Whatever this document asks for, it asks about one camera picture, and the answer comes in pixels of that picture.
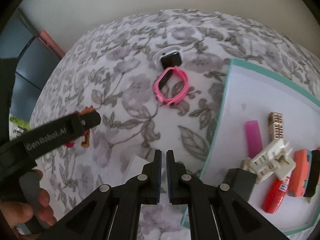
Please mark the left hand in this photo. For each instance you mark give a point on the left hand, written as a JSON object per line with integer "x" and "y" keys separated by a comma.
{"x": 17, "y": 212}

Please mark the pink smartwatch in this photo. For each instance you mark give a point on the pink smartwatch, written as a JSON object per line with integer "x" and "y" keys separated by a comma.
{"x": 171, "y": 87}

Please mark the teal rimmed white tray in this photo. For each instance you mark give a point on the teal rimmed white tray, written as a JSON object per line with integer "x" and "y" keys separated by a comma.
{"x": 252, "y": 93}

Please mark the black toy car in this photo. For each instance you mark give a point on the black toy car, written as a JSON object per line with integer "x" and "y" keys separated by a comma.
{"x": 313, "y": 175}

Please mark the magenta lighter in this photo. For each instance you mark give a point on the magenta lighter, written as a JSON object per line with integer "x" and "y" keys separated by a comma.
{"x": 253, "y": 138}

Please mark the white plastic clip piece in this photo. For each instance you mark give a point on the white plastic clip piece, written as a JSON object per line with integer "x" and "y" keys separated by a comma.
{"x": 275, "y": 158}

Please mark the floral grey white bedspread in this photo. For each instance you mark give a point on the floral grey white bedspread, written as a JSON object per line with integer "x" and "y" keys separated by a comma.
{"x": 111, "y": 68}

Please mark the white smartwatch black screen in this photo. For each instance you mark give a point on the white smartwatch black screen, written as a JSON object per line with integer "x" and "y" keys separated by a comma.
{"x": 168, "y": 57}

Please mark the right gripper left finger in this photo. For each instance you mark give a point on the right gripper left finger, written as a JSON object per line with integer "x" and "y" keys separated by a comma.
{"x": 112, "y": 212}

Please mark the black cube box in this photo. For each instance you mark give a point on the black cube box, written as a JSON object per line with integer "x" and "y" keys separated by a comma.
{"x": 240, "y": 181}

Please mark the dark blue cabinet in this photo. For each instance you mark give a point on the dark blue cabinet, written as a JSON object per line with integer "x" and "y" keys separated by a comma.
{"x": 36, "y": 62}

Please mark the red white glue stick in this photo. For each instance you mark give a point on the red white glue stick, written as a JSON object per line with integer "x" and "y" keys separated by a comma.
{"x": 275, "y": 195}

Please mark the orange foam puzzle piece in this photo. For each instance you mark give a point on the orange foam puzzle piece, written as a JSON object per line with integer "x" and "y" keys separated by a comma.
{"x": 300, "y": 175}

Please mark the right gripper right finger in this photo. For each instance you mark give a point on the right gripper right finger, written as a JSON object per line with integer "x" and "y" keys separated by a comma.
{"x": 215, "y": 212}

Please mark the white plug adapter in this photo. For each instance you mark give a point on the white plug adapter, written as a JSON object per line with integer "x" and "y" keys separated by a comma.
{"x": 135, "y": 167}

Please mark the beige patterned rectangular block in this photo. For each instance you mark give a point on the beige patterned rectangular block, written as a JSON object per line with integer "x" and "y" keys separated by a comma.
{"x": 275, "y": 126}

